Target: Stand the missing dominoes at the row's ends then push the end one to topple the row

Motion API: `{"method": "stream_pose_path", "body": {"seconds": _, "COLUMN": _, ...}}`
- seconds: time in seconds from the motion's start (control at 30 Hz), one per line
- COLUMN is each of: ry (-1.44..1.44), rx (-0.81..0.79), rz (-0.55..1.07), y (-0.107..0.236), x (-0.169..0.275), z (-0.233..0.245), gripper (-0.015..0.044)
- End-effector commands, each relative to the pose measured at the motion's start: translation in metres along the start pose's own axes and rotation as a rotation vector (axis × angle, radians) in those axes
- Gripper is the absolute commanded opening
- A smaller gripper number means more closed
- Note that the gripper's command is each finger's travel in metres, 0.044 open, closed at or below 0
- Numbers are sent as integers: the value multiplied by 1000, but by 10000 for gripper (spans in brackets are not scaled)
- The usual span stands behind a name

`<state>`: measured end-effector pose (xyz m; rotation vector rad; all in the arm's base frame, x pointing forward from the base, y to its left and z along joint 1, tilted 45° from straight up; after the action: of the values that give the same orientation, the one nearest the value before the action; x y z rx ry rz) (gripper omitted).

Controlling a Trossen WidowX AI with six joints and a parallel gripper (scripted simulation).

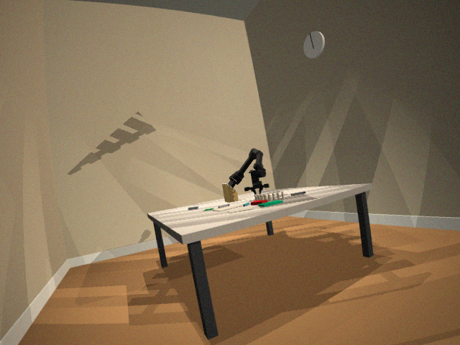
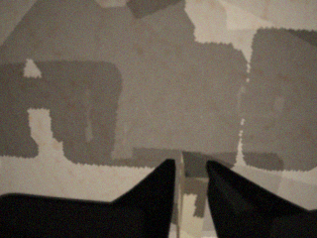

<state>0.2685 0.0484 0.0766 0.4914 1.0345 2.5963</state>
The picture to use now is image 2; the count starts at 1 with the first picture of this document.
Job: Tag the beige rectangular block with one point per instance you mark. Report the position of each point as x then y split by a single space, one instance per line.
192 196

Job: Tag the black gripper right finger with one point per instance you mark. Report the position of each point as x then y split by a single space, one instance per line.
242 209

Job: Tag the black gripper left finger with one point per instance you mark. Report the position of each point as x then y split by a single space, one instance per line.
145 211

